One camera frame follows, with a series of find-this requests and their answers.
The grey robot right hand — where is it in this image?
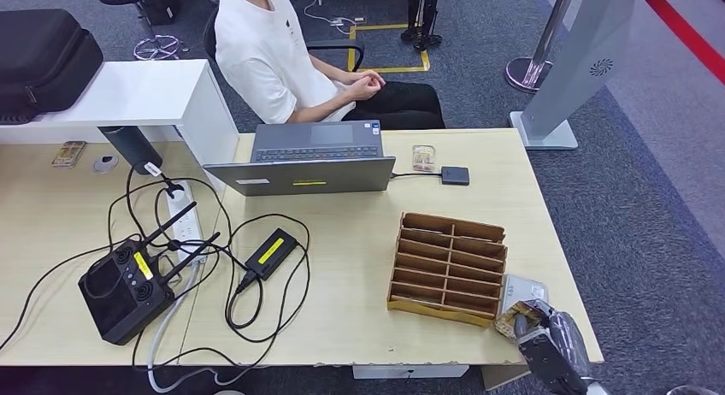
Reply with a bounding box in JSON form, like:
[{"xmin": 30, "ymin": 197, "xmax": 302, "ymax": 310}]
[{"xmin": 512, "ymin": 298, "xmax": 594, "ymax": 380}]

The person's right hand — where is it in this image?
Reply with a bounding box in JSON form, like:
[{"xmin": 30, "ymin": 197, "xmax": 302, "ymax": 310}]
[{"xmin": 345, "ymin": 78, "xmax": 380, "ymax": 103}]

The person's left hand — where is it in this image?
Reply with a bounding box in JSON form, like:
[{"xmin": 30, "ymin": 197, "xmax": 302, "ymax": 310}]
[{"xmin": 353, "ymin": 69, "xmax": 387, "ymax": 91}]

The person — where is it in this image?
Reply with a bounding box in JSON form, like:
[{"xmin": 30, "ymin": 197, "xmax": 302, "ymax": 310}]
[{"xmin": 214, "ymin": 0, "xmax": 447, "ymax": 131}]

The wooden card slot rack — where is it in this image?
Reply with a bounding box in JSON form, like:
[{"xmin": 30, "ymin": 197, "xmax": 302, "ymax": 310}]
[{"xmin": 386, "ymin": 212, "xmax": 509, "ymax": 329}]

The gold card in clear sleeve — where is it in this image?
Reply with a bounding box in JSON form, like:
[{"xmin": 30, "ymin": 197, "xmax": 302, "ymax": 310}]
[{"xmin": 51, "ymin": 140, "xmax": 88, "ymax": 169}]

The wooden desk leg panel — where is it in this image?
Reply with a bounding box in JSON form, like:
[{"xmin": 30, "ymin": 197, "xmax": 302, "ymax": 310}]
[{"xmin": 482, "ymin": 365, "xmax": 532, "ymax": 392}]

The humanoid robot on stand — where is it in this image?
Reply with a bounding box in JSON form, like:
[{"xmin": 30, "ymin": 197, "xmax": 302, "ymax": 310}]
[{"xmin": 400, "ymin": 0, "xmax": 444, "ymax": 50}]

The grey laptop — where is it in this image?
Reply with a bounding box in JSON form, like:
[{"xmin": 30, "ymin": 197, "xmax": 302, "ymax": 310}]
[{"xmin": 203, "ymin": 119, "xmax": 397, "ymax": 198}]

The small black square device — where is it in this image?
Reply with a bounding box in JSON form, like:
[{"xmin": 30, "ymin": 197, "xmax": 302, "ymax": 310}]
[{"xmin": 440, "ymin": 165, "xmax": 471, "ymax": 186}]

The black adapter with yellow label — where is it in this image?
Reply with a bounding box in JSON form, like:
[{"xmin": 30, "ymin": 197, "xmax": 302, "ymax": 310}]
[{"xmin": 244, "ymin": 227, "xmax": 299, "ymax": 282}]

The silver kiosk stand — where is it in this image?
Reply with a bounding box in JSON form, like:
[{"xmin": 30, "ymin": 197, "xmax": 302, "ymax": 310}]
[{"xmin": 510, "ymin": 0, "xmax": 640, "ymax": 151}]

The white power strip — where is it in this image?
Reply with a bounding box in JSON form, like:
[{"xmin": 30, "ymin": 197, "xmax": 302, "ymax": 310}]
[{"xmin": 164, "ymin": 180, "xmax": 206, "ymax": 266}]

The black cylinder flask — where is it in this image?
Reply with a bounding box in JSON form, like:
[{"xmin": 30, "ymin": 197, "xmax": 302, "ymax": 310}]
[{"xmin": 97, "ymin": 126, "xmax": 164, "ymax": 177}]

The white raised shelf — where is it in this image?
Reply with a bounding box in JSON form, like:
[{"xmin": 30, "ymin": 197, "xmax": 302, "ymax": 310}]
[{"xmin": 0, "ymin": 59, "xmax": 240, "ymax": 192}]

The red barrier belt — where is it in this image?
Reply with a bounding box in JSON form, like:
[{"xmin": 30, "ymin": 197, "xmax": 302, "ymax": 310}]
[{"xmin": 636, "ymin": 0, "xmax": 725, "ymax": 85}]

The black remote controller with antennas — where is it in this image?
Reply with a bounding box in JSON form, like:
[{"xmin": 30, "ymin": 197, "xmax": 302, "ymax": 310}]
[{"xmin": 77, "ymin": 200, "xmax": 221, "ymax": 346}]

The black carrying case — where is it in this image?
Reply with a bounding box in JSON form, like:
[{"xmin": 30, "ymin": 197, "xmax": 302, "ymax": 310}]
[{"xmin": 0, "ymin": 8, "xmax": 105, "ymax": 127}]

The white floor cable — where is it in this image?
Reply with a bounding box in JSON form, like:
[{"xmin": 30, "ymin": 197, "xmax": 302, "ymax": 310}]
[{"xmin": 294, "ymin": 0, "xmax": 357, "ymax": 36}]

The chrome stanchion post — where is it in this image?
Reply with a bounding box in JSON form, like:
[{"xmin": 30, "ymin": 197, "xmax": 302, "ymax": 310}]
[{"xmin": 504, "ymin": 0, "xmax": 580, "ymax": 94}]

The black cable with white tag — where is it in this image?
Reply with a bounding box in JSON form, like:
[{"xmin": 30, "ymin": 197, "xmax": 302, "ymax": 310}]
[{"xmin": 123, "ymin": 161, "xmax": 188, "ymax": 252}]

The black adapter cable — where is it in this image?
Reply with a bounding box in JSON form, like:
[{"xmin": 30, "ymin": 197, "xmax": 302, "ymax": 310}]
[{"xmin": 131, "ymin": 213, "xmax": 312, "ymax": 376}]

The thick grey white cable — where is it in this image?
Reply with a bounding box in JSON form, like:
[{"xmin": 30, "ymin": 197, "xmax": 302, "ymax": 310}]
[{"xmin": 145, "ymin": 262, "xmax": 253, "ymax": 395}]

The black controller cable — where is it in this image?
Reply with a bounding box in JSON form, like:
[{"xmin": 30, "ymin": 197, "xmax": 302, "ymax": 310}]
[{"xmin": 0, "ymin": 233, "xmax": 143, "ymax": 354}]

